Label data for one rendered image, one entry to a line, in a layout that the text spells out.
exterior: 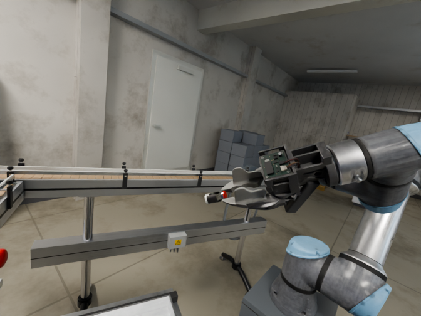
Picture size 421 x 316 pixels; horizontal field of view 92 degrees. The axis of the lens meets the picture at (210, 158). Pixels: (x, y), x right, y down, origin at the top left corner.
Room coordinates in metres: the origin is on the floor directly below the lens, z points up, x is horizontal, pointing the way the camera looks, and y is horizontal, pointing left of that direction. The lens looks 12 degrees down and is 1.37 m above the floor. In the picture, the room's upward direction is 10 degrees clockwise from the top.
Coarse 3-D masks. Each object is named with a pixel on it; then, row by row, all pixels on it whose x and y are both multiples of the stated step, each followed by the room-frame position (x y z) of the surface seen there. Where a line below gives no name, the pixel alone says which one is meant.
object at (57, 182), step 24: (0, 168) 0.90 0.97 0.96; (24, 168) 0.94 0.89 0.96; (48, 168) 0.98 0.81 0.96; (72, 168) 1.03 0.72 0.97; (96, 168) 1.09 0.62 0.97; (192, 168) 1.40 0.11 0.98; (24, 192) 0.87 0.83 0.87; (48, 192) 0.91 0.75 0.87; (72, 192) 0.96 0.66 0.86; (96, 192) 1.01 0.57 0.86; (120, 192) 1.07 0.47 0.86; (144, 192) 1.13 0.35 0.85; (168, 192) 1.19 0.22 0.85; (192, 192) 1.27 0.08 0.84
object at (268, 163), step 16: (320, 144) 0.35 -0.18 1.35; (272, 160) 0.36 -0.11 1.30; (288, 160) 0.35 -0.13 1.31; (304, 160) 0.35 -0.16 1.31; (320, 160) 0.37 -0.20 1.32; (272, 176) 0.34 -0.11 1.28; (288, 176) 0.33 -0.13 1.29; (304, 176) 0.37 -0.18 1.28; (320, 176) 0.36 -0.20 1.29; (336, 176) 0.33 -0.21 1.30; (272, 192) 0.37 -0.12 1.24; (288, 192) 0.36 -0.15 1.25
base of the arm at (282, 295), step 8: (280, 280) 0.60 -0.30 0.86; (272, 288) 0.61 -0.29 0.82; (280, 288) 0.58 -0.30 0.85; (288, 288) 0.56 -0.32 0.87; (296, 288) 0.55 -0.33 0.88; (272, 296) 0.59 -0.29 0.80; (280, 296) 0.57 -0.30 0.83; (288, 296) 0.55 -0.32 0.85; (296, 296) 0.55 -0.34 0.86; (304, 296) 0.54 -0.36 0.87; (312, 296) 0.55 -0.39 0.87; (280, 304) 0.56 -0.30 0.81; (288, 304) 0.55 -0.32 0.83; (296, 304) 0.54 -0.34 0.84; (304, 304) 0.54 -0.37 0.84; (312, 304) 0.54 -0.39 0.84; (288, 312) 0.54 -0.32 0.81; (296, 312) 0.53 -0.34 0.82; (304, 312) 0.54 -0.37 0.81; (312, 312) 0.54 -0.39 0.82
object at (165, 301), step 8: (168, 296) 0.42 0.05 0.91; (136, 304) 0.39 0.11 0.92; (144, 304) 0.39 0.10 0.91; (152, 304) 0.40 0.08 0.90; (160, 304) 0.41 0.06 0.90; (168, 304) 0.42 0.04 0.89; (104, 312) 0.36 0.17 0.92; (112, 312) 0.36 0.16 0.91; (120, 312) 0.37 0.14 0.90; (128, 312) 0.38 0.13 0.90; (136, 312) 0.39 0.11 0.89; (144, 312) 0.40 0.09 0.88; (152, 312) 0.40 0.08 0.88; (160, 312) 0.40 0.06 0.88; (168, 312) 0.41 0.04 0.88
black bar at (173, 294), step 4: (172, 292) 0.45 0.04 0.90; (176, 292) 0.45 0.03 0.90; (156, 296) 0.43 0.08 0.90; (160, 296) 0.43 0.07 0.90; (172, 296) 0.44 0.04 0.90; (176, 296) 0.44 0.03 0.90; (140, 300) 0.41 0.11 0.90; (144, 300) 0.41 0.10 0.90; (172, 300) 0.43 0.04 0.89; (176, 300) 0.44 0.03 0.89; (124, 304) 0.39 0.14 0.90; (128, 304) 0.40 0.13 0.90; (108, 308) 0.38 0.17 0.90; (112, 308) 0.38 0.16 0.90; (92, 312) 0.36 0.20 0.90; (96, 312) 0.37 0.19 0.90
